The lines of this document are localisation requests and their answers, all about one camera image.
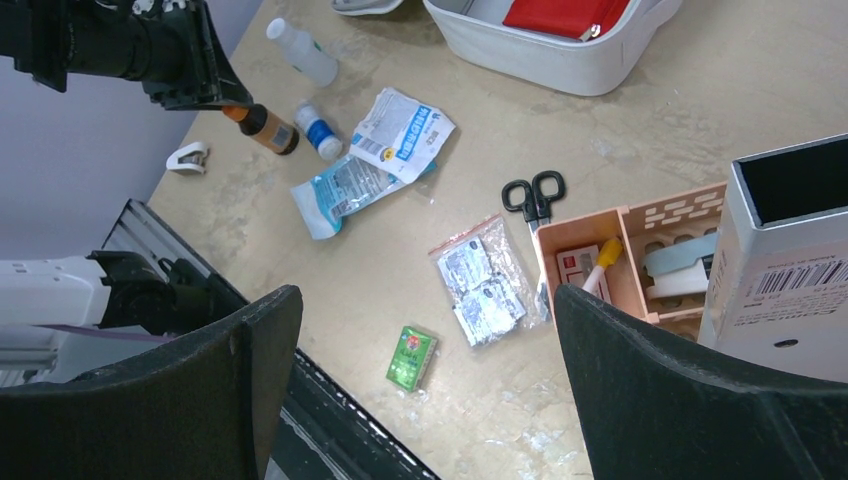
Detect clear white cap bottle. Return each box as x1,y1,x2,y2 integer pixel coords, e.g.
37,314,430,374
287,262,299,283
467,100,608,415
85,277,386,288
266,18,338,88

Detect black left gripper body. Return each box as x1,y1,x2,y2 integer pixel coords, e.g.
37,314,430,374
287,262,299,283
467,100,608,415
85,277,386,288
1,1,166,93

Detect clear bag of sachets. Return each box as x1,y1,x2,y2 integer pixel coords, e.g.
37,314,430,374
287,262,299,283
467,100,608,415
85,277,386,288
428,214,551,348

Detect grey medicine case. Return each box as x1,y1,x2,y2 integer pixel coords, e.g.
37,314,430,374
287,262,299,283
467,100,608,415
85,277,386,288
331,0,685,98

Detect small green box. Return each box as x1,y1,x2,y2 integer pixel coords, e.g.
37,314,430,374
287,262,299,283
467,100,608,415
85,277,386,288
386,326,438,392

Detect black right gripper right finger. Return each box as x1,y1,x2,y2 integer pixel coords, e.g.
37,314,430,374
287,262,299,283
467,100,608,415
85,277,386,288
555,285,847,479

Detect yellow white marker pen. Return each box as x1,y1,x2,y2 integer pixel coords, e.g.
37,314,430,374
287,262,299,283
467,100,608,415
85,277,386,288
582,237,624,294

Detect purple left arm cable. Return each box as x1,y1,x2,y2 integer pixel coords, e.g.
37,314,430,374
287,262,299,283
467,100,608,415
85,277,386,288
39,323,180,344

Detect red white card box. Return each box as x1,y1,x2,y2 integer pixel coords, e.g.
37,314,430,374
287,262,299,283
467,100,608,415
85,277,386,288
556,245,611,303

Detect black handled scissors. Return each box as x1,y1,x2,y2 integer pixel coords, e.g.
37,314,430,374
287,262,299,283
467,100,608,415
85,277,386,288
501,170,567,234

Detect blue clear wipes packet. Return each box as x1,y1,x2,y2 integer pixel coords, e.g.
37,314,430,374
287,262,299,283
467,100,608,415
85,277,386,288
290,155,407,240

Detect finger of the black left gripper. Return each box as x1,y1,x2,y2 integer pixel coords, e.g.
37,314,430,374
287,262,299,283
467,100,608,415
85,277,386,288
142,1,253,111

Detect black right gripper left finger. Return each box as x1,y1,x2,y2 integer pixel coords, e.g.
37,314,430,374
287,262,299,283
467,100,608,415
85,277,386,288
1,286,303,479

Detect white staple remover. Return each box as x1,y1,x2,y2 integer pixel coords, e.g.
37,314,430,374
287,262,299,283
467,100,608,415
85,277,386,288
166,141,210,176

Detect red fabric pouch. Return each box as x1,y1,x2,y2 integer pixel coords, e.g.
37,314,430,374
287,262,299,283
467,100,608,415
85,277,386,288
502,0,630,42

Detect peach plastic desk organizer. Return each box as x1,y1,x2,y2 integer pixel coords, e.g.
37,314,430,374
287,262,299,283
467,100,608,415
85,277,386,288
537,183,726,340

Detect white bottle blue label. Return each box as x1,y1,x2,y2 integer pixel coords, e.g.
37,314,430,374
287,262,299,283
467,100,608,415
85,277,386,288
294,101,343,162

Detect white cardboard folder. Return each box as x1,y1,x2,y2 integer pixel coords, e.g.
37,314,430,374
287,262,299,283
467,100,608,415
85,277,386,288
698,134,847,382

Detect grey stapler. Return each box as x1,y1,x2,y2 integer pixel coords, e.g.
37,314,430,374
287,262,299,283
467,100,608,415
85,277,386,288
643,233,719,300

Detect brown bottle orange cap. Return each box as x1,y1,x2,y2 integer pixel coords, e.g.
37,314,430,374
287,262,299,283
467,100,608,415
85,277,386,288
222,104,300,156

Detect white blue mask packet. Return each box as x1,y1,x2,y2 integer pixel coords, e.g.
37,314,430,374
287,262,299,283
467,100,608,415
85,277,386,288
349,88,456,184

